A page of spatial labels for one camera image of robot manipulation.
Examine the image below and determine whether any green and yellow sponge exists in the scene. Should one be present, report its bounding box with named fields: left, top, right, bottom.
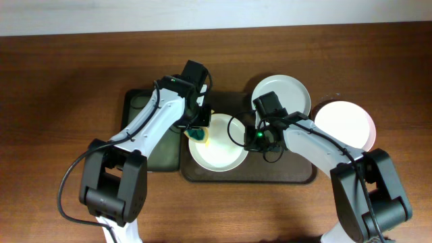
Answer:
left=184, top=127, right=209, bottom=144

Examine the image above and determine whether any cream white plate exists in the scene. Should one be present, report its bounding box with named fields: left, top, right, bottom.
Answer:
left=188, top=113, right=248, bottom=172

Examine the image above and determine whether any pink plate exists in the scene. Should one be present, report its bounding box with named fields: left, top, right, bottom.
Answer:
left=314, top=101, right=377, bottom=151

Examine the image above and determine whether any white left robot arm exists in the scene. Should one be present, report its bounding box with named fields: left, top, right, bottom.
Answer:
left=79, top=60, right=211, bottom=242

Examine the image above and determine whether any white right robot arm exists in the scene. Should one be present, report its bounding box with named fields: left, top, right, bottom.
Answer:
left=244, top=91, right=413, bottom=242

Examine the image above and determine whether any large brown tray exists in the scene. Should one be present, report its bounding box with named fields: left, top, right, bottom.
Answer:
left=180, top=92, right=318, bottom=185

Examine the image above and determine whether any dark green small tray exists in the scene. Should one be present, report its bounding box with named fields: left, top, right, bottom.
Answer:
left=121, top=89, right=181, bottom=172

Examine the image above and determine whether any light grey plate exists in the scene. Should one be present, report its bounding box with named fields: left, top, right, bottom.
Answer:
left=251, top=75, right=311, bottom=115

